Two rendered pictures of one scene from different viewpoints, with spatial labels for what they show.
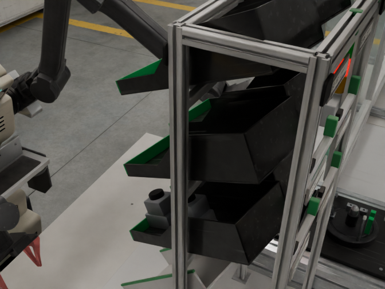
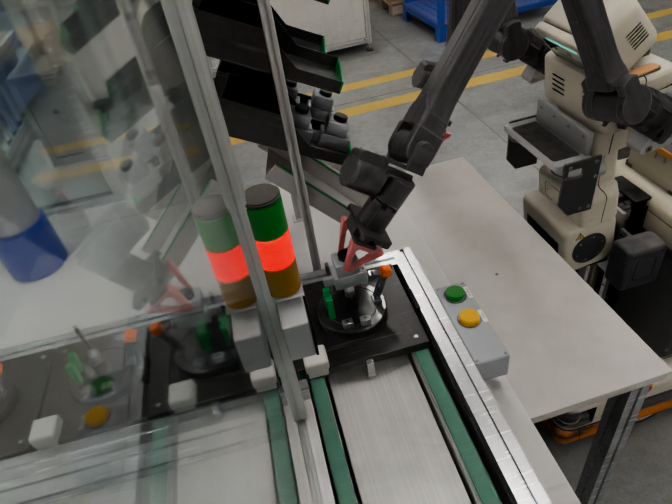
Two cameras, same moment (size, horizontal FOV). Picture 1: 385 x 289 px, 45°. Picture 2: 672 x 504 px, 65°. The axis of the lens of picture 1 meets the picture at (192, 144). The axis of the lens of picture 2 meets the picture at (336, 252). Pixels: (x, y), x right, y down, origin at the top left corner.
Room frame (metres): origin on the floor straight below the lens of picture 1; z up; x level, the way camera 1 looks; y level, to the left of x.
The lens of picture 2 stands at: (1.61, -0.64, 1.76)
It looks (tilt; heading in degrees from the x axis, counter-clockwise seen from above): 40 degrees down; 145
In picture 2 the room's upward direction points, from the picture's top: 9 degrees counter-clockwise
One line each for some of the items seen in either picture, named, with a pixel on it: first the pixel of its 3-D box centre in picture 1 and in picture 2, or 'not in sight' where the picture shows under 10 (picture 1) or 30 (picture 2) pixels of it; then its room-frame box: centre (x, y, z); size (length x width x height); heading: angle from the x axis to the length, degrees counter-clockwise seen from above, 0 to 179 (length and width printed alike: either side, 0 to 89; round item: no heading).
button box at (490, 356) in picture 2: not in sight; (468, 329); (1.18, -0.05, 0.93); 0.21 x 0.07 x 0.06; 152
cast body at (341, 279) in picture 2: not in sight; (342, 267); (0.99, -0.19, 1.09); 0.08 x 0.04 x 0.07; 62
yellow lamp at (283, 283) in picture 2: (338, 81); (280, 273); (1.12, -0.39, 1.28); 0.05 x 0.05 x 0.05
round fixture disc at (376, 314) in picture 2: not in sight; (352, 309); (1.01, -0.20, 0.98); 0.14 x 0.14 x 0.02
